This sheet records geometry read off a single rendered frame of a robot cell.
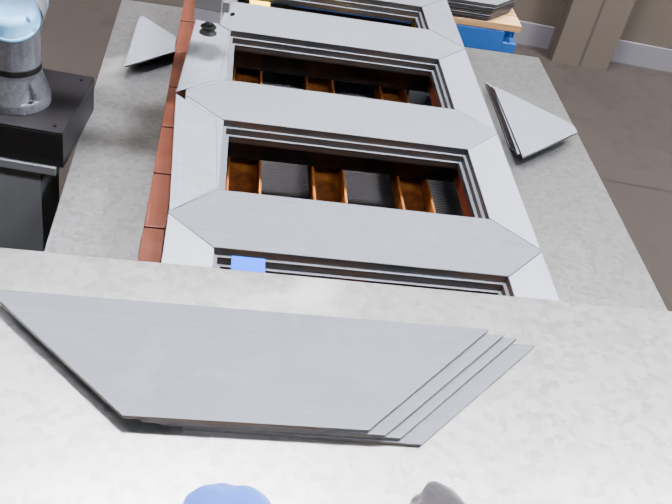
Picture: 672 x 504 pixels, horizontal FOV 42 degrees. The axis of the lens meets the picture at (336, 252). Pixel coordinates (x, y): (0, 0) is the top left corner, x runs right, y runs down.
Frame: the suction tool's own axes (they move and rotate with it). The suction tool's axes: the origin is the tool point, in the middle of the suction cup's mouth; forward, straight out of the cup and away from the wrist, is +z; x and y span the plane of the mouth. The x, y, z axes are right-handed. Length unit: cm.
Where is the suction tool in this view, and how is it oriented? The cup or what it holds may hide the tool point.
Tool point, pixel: (207, 32)
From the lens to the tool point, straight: 221.5
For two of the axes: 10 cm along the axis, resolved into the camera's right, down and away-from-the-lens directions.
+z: -1.8, 7.6, 6.2
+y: 0.7, -6.2, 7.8
